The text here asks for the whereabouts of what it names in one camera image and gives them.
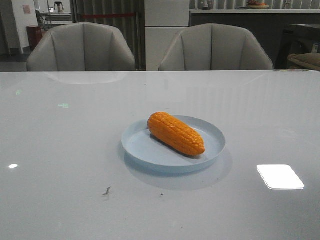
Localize orange corn cob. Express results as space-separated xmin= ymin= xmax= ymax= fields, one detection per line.
xmin=147 ymin=112 xmax=205 ymax=156

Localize light blue plate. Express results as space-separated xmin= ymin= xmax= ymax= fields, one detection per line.
xmin=121 ymin=115 xmax=226 ymax=174

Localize grey right armchair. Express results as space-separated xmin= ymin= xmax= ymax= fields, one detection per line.
xmin=158 ymin=23 xmax=274 ymax=71

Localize grey armchair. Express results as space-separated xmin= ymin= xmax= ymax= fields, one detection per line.
xmin=26 ymin=22 xmax=136 ymax=72
xmin=158 ymin=23 xmax=274 ymax=71

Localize white refrigerator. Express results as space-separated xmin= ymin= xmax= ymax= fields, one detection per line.
xmin=144 ymin=0 xmax=190 ymax=71

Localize grey left armchair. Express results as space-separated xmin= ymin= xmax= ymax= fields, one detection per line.
xmin=26 ymin=22 xmax=136 ymax=72

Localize red barrier belt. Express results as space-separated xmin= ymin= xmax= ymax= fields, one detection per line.
xmin=80 ymin=12 xmax=136 ymax=19

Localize dark kitchen counter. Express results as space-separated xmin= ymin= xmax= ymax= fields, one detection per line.
xmin=189 ymin=9 xmax=320 ymax=69

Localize fruit bowl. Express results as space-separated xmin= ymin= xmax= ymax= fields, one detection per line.
xmin=246 ymin=0 xmax=270 ymax=10

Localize distant metal table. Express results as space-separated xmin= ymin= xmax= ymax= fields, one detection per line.
xmin=33 ymin=0 xmax=73 ymax=27

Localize red bin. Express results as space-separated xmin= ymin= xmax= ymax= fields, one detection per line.
xmin=26 ymin=25 xmax=43 ymax=51

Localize dark side table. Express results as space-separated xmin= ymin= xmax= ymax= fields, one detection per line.
xmin=274 ymin=24 xmax=320 ymax=69

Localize beige cushion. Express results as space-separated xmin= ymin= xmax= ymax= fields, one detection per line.
xmin=287 ymin=53 xmax=320 ymax=72

